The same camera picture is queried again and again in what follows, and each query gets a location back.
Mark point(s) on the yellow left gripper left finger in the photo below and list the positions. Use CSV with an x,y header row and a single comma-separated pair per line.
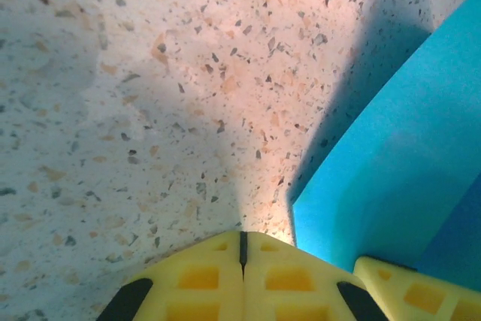
x,y
195,291

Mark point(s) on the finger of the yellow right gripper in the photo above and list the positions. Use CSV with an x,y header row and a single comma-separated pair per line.
x,y
432,302

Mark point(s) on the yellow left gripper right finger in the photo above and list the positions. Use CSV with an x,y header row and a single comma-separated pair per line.
x,y
293,291

